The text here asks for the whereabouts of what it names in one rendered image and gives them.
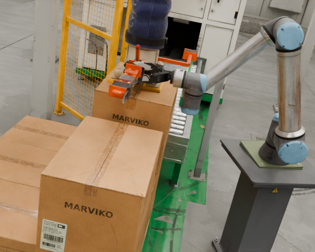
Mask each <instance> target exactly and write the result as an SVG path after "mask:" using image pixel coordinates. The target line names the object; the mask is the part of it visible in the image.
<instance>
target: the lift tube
mask: <svg viewBox="0 0 315 252"><path fill-rule="evenodd" d="M131 5H132V10H131V12H130V15H129V18H128V32H129V33H131V34H133V35H136V36H140V37H144V38H151V39H163V38H164V37H165V35H166V32H167V28H168V14H169V12H170V10H171V7H172V0H131ZM125 41H126V42H127V43H128V44H131V45H133V46H136V45H140V47H141V48H146V49H163V48H164V45H163V46H147V45H142V44H138V43H134V42H131V41H129V40H127V39H126V38H125Z"/></svg>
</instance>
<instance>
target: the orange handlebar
mask: <svg viewBox="0 0 315 252"><path fill-rule="evenodd" d="M191 58H192V55H190V54H189V55H188V58H187V62H183V61H178V60H173V59H168V58H164V57H158V61H160V62H165V63H169V64H174V65H179V66H184V67H190V64H191ZM129 74H132V75H129ZM138 74H139V70H135V71H134V70H131V68H128V69H126V70H125V71H124V75H128V76H132V77H135V78H134V80H136V79H137V76H138ZM112 93H113V94H114V95H116V96H124V94H125V92H124V91H119V90H116V89H113V90H112Z"/></svg>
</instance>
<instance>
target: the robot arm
mask: <svg viewBox="0 0 315 252"><path fill-rule="evenodd" d="M303 39H304V32H303V29H302V28H301V26H300V25H299V24H298V23H296V22H295V21H294V20H293V19H292V18H291V17H288V16H281V17H278V18H275V19H273V20H271V21H269V22H267V23H266V24H264V25H263V26H262V27H261V30H260V32H259V33H257V34H256V35H255V36H253V37H252V38H251V39H249V40H248V41H247V42H245V43H244V44H243V45H241V46H240V47H239V48H237V49H236V50H235V51H233V52H232V53H231V54H229V55H228V56H227V57H225V58H224V59H223V60H221V61H220V62H219V63H217V64H216V65H215V66H213V67H212V68H211V69H209V70H208V71H207V72H205V73H204V74H201V73H196V72H191V71H186V70H183V69H176V70H172V71H169V70H165V69H164V65H160V64H156V63H151V62H145V61H136V62H133V64H135V65H136V66H141V67H143V68H145V69H146V70H149V69H152V70H150V72H151V75H150V76H147V75H143V78H142V82H143V83H146V84H153V83H154V84H158V83H163V82H167V81H169V80H170V84H173V87H177V88H182V106H181V111H182V112H183V113H184V114H186V115H191V116H194V115H197V114H198V112H199V108H200V103H201V99H202V95H203V94H204V93H206V91H208V90H209V89H211V88H212V87H213V86H215V85H216V84H217V83H219V82H220V81H222V80H223V79H224V78H226V77H227V76H228V75H230V74H231V73H233V72H234V71H235V70H237V69H238V68H239V67H241V66H242V65H244V64H245V63H246V62H248V61H249V60H250V59H252V58H253V57H255V56H256V55H257V54H259V53H260V52H261V51H263V50H264V49H266V48H267V47H268V46H270V45H274V46H275V50H276V65H277V94H278V113H276V114H274V116H273V118H272V121H271V124H270V127H269V131H268V134H267V137H266V140H265V142H264V144H263V145H262V146H261V147H260V148H259V151H258V155H259V157H260V158H261V159H262V160H264V161H265V162H267V163H269V164H272V165H276V166H286V165H288V164H291V165H293V164H298V163H300V162H302V161H303V160H304V159H305V158H306V157H307V156H308V152H309V150H308V146H307V145H306V141H305V128H304V127H303V126H302V125H301V45H302V42H303Z"/></svg>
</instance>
